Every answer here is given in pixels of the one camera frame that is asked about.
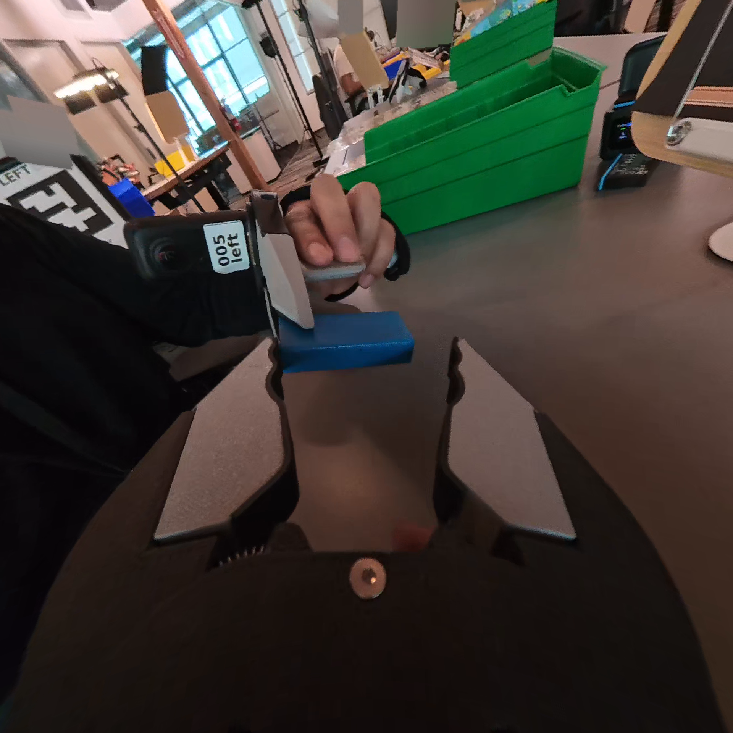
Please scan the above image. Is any blue storage bin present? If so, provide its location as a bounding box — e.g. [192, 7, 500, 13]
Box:
[108, 178, 157, 220]

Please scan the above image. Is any small black box blue edge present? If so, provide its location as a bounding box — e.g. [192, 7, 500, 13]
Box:
[594, 152, 658, 192]

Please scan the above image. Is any small yellow crate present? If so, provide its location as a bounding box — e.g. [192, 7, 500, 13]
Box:
[153, 146, 198, 177]

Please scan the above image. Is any beige cardboard panel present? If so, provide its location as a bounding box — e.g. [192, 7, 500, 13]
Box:
[339, 30, 391, 91]
[145, 90, 189, 145]

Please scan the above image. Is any large green plastic bin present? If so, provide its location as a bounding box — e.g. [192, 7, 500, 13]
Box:
[337, 46, 608, 237]

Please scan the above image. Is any black wooden book stand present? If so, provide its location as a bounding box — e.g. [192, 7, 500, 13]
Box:
[630, 0, 733, 263]

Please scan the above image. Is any small green plastic bin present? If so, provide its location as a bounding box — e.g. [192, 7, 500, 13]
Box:
[448, 0, 559, 88]

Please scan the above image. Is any colourful box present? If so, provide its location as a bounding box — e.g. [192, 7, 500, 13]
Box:
[454, 0, 551, 45]

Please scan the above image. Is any wooden work table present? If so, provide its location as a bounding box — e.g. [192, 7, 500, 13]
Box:
[140, 143, 232, 212]

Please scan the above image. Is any person's left hand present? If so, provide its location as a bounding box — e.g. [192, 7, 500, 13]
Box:
[282, 173, 400, 302]

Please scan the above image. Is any blue rectangular block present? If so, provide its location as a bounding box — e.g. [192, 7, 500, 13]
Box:
[278, 310, 417, 375]

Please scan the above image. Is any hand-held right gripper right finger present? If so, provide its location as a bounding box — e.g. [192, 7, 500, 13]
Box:
[432, 337, 577, 544]

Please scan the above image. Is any person's dark clothing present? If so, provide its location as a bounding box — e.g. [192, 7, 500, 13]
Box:
[0, 344, 192, 711]

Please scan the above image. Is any person's left forearm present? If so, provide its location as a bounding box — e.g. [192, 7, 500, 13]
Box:
[0, 203, 274, 379]

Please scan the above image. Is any black floor lamp stand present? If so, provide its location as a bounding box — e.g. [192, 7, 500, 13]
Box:
[241, 0, 328, 168]

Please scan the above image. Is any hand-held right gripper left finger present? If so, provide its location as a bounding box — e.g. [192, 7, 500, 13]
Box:
[152, 338, 301, 545]

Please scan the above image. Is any wire page holder white tip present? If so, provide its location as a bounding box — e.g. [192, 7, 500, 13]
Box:
[664, 11, 727, 148]

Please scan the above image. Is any studio light on stand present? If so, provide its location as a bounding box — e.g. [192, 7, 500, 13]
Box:
[53, 66, 207, 213]

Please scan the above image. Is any wooden post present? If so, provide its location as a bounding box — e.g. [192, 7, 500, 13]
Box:
[140, 0, 271, 194]

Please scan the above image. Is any black power bank with display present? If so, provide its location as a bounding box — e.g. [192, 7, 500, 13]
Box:
[598, 98, 641, 162]

